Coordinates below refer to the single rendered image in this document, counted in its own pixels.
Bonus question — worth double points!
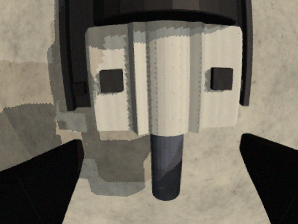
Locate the dark grey cylindrical shaft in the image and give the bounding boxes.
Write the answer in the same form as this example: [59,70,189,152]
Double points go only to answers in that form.
[150,133,184,201]

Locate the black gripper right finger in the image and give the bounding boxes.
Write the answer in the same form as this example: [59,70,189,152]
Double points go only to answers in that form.
[239,133,298,224]

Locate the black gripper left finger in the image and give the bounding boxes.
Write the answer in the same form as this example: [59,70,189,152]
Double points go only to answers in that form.
[0,139,85,224]

